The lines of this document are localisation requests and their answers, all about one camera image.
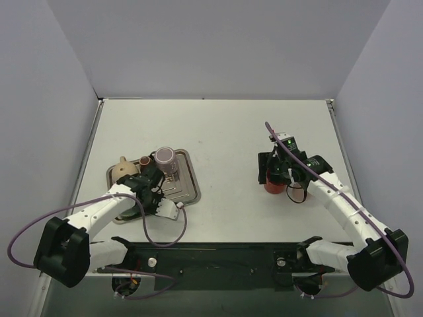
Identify red mug black handle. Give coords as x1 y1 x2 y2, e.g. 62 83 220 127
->
264 173 286 195

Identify pink faceted mug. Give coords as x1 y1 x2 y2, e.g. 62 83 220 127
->
289 184 307 203

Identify teal glazed mug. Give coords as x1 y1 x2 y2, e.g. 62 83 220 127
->
118 205 142 221

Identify mauve cylindrical mug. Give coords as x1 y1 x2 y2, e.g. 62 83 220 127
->
154 147 178 175

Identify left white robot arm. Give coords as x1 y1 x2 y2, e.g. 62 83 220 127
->
34 166 165 288

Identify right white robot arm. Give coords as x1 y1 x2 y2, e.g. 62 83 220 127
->
258 147 408 291

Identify small brown mug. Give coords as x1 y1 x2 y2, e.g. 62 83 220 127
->
139 156 152 170

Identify cream beige mug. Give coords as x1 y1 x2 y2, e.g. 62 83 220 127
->
111 156 139 184

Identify stainless steel tray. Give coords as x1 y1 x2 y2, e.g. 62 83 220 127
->
106 149 201 225

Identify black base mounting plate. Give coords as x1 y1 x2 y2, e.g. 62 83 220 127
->
99 242 334 293

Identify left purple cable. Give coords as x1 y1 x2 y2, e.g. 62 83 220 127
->
7 194 189 300

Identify purple cable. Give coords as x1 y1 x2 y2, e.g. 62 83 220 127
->
265 122 416 300
7 194 189 300

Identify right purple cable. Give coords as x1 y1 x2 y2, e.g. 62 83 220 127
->
265 122 416 300

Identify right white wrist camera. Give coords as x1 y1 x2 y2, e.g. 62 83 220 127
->
269 132 298 152

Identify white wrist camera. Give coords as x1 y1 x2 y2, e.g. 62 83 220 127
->
155 198 180 221
269 132 298 152

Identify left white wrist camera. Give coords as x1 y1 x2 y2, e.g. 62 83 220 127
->
155 198 180 221

